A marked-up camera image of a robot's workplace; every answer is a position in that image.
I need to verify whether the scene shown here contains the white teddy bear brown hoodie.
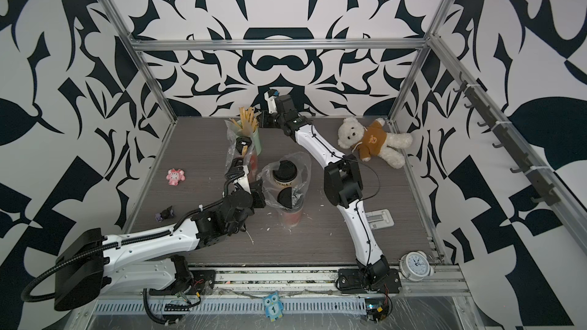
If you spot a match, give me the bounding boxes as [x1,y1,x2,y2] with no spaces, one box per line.
[338,117,413,169]

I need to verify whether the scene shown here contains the blue owl number tag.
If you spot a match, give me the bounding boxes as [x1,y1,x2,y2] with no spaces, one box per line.
[263,292,284,322]

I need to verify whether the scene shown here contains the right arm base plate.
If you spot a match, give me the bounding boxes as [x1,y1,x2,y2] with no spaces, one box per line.
[335,268,401,294]

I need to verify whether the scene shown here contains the red milk tea cup back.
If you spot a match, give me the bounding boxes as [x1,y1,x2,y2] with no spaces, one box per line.
[278,187,304,229]

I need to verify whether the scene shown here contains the wall hook rack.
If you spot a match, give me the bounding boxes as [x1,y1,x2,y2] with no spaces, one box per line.
[455,80,561,206]

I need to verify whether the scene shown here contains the white alarm clock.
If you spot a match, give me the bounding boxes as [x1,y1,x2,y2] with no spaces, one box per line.
[399,251,434,282]

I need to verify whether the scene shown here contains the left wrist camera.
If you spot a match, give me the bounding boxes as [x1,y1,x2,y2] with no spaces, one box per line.
[223,166,251,196]

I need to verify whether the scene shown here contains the green cup holder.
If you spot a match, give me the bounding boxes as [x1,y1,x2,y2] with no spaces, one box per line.
[251,120,262,155]

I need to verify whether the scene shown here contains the clear plastic bag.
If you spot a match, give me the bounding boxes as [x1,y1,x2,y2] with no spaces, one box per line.
[225,121,261,182]
[258,152,311,229]

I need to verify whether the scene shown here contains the small purple black toy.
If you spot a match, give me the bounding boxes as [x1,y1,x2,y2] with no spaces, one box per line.
[155,206,175,222]

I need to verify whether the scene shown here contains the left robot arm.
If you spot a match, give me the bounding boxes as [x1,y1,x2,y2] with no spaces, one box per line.
[21,180,265,311]

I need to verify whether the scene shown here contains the red milk tea cup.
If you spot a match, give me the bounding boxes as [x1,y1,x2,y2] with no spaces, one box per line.
[244,151,258,182]
[235,136,253,155]
[278,187,304,229]

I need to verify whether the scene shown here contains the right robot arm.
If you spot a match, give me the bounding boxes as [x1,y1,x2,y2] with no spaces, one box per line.
[258,90,390,291]

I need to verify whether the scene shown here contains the pink pig toy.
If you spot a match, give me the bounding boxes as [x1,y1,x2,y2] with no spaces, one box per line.
[166,169,186,186]

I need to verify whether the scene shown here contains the cream milk tea cup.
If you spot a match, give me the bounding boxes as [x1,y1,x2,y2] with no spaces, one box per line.
[270,160,301,189]

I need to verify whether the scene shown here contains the aluminium front rail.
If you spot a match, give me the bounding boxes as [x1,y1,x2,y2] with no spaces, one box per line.
[101,261,471,296]

